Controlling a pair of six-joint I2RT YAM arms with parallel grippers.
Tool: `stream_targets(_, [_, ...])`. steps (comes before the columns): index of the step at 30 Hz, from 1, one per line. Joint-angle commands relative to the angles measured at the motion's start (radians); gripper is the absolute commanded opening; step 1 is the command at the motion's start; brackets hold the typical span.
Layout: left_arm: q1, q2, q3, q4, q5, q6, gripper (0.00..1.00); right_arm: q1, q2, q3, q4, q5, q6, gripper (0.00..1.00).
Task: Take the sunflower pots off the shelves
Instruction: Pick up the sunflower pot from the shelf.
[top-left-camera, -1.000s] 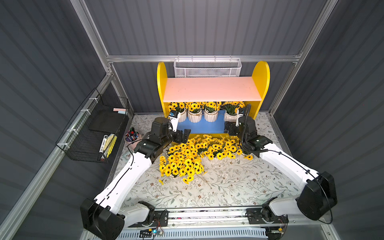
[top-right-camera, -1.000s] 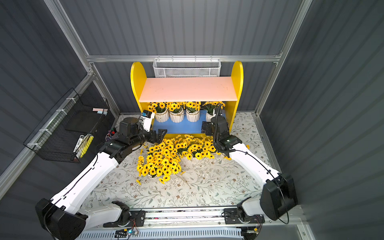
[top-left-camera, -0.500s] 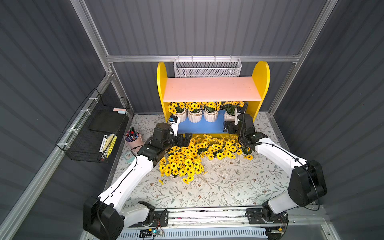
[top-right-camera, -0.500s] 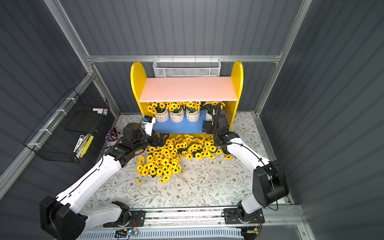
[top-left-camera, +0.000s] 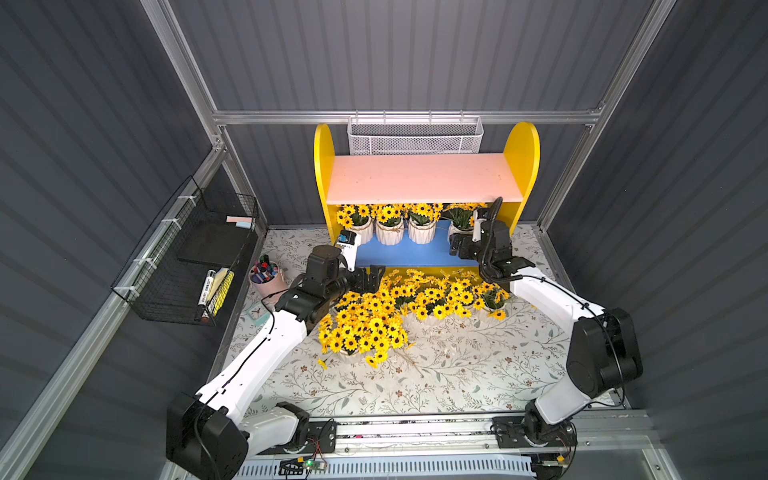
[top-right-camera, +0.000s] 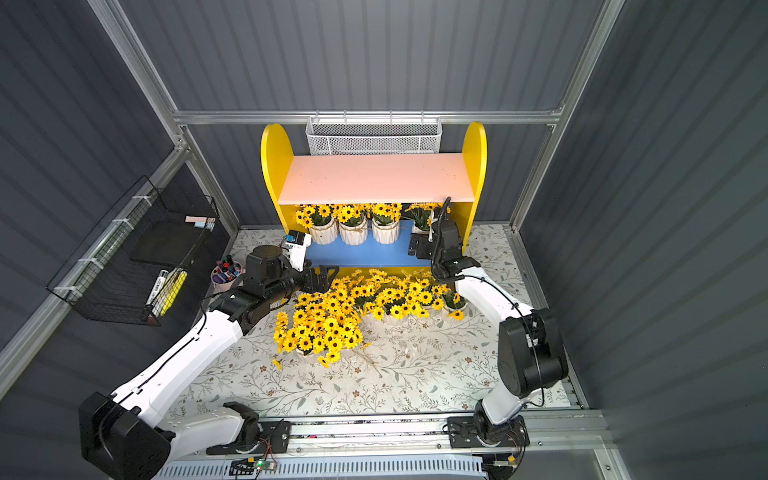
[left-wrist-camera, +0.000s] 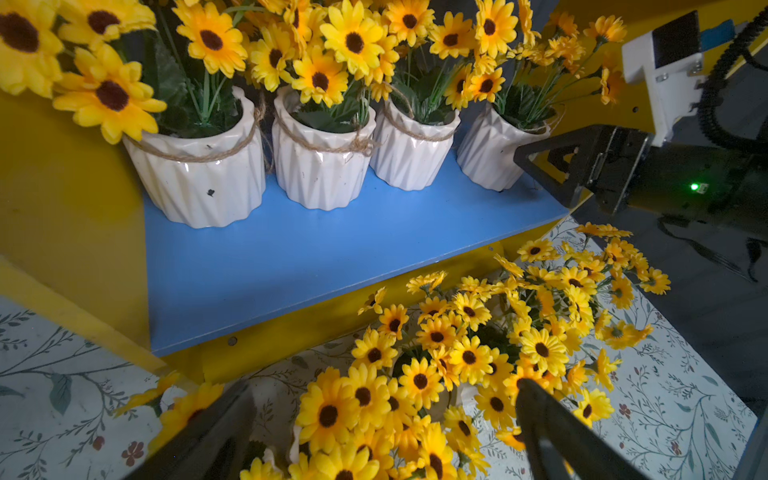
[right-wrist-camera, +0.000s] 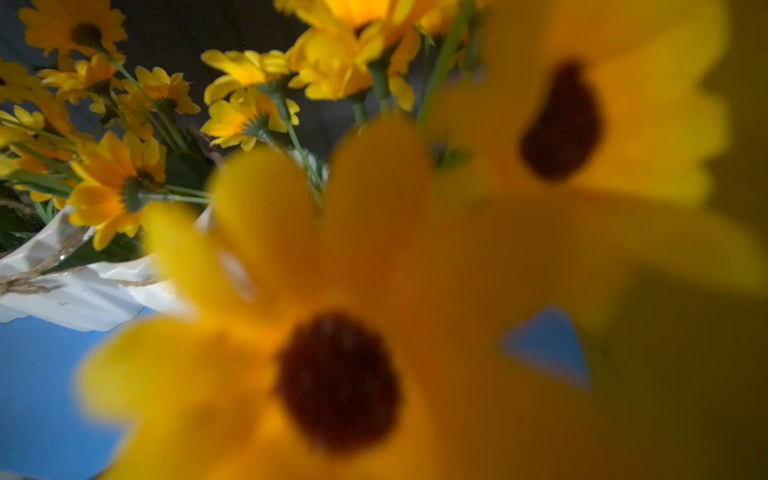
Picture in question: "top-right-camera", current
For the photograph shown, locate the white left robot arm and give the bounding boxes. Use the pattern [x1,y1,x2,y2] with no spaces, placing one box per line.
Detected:
[78,245,340,479]

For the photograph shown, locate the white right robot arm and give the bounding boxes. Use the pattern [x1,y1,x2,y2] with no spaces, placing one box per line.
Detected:
[411,216,569,448]

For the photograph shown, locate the sunflower pot back row middle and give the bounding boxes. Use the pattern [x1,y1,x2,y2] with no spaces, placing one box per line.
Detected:
[334,204,368,246]

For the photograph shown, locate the sunflower pot row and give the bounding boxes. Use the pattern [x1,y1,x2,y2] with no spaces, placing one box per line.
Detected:
[370,203,402,245]
[295,204,338,245]
[334,204,368,246]

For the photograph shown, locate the sunflower pot back row left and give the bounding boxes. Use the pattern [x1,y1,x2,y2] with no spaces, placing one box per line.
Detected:
[295,204,338,245]

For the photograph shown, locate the sunflower pot back row right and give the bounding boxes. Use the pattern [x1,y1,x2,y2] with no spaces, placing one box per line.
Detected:
[370,203,402,245]

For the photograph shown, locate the yellow wooden shelf unit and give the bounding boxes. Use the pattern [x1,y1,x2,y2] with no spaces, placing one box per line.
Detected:
[261,122,488,281]

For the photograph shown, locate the pink metal marker bucket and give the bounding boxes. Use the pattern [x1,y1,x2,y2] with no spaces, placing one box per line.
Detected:
[210,255,243,293]

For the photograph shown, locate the pink and blue sticky notes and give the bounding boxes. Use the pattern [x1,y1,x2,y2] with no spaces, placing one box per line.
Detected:
[185,216,216,231]

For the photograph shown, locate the yellow book in basket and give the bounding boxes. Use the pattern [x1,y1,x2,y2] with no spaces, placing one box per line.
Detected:
[151,268,188,318]

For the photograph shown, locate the white marker in basket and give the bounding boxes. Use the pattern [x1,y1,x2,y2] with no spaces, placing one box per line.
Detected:
[146,270,169,305]

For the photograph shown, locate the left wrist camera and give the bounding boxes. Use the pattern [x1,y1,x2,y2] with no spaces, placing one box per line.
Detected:
[284,230,312,271]

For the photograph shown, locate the white wire wall basket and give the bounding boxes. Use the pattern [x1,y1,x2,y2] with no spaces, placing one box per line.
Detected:
[305,119,443,156]

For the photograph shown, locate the black wire wall basket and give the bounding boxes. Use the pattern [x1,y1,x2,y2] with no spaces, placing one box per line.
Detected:
[46,182,221,327]

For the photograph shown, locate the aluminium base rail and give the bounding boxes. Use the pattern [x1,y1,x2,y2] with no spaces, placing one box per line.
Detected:
[122,409,619,463]

